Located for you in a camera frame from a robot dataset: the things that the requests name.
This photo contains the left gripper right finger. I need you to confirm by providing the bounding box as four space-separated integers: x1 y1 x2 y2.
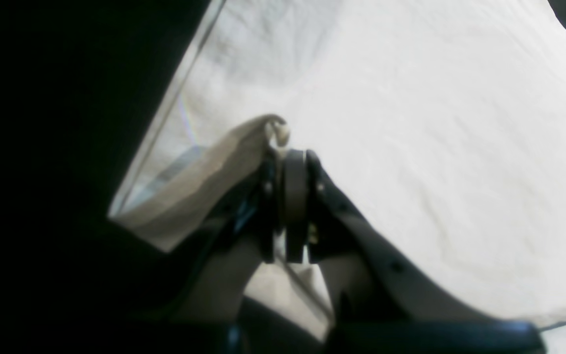
285 150 544 354

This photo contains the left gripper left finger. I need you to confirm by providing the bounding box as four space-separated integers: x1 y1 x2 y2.
165 153 279 324

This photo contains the cream white T-shirt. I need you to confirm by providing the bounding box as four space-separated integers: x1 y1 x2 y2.
108 0 566 328

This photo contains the black table cloth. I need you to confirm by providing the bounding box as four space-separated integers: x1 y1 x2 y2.
0 0 209 354

